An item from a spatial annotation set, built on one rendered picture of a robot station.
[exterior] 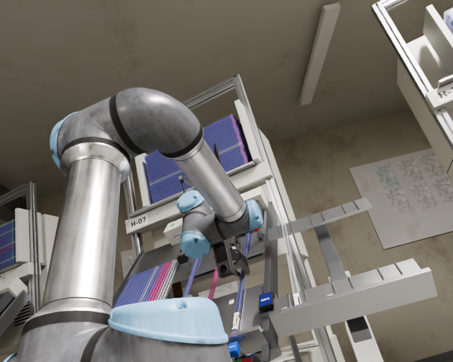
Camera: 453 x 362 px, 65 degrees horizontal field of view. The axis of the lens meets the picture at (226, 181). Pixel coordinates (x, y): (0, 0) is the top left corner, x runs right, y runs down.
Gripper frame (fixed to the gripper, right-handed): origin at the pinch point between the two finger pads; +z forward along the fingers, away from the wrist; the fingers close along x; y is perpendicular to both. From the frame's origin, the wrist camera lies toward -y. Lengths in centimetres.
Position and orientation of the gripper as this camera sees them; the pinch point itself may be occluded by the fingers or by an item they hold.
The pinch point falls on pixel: (243, 274)
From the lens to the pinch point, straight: 121.6
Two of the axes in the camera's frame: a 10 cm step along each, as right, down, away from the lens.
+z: 4.7, 7.1, 5.3
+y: 0.1, -6.0, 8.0
